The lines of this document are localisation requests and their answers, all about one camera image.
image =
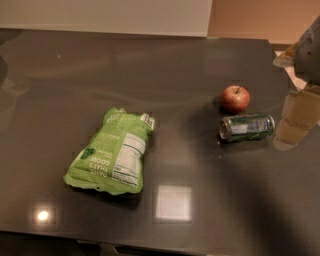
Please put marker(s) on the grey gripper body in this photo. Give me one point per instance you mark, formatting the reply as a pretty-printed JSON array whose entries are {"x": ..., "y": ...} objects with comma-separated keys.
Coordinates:
[{"x": 309, "y": 56}]

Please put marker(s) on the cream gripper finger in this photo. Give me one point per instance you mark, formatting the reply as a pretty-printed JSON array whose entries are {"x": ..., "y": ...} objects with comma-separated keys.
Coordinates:
[
  {"x": 286, "y": 59},
  {"x": 301, "y": 112}
]

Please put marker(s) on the red apple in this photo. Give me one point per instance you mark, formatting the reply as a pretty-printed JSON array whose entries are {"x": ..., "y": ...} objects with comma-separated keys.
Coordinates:
[{"x": 235, "y": 99}]

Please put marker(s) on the green rice chip bag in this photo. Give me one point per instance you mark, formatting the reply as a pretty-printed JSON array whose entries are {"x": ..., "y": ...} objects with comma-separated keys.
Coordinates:
[{"x": 112, "y": 161}]

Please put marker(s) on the green soda can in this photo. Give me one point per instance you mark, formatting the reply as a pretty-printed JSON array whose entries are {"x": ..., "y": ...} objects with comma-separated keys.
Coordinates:
[{"x": 246, "y": 127}]

